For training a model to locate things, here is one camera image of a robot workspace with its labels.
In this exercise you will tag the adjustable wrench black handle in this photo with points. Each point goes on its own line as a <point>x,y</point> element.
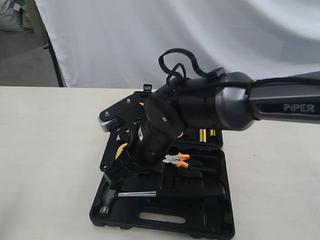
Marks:
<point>110,151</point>

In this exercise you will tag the white backdrop cloth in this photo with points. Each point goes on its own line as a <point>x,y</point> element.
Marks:
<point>117,43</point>

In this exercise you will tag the black backdrop stand pole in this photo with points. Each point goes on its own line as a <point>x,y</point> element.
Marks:
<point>55,63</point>

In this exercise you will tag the white sack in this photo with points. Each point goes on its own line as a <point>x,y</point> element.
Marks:
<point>10,16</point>

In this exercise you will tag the green white bag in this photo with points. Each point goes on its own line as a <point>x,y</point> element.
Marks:
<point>26,22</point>

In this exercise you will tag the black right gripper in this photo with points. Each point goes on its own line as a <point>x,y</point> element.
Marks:
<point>125,164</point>

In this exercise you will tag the yellow tape measure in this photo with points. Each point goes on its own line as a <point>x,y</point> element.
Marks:
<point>120,149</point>

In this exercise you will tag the yellow black screwdriver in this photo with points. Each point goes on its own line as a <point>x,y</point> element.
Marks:
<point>212,132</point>
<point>203,135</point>

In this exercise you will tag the black plastic tool case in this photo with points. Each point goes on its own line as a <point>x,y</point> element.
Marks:
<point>209,218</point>

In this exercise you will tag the claw hammer black handle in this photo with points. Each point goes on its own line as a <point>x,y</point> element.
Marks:
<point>159,187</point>

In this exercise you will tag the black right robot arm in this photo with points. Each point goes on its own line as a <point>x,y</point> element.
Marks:
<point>231,102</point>

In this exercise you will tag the orange handled pliers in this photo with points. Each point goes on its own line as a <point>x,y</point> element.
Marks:
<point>179,161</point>

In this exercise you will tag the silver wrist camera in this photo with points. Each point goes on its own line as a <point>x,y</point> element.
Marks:
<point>124,113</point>

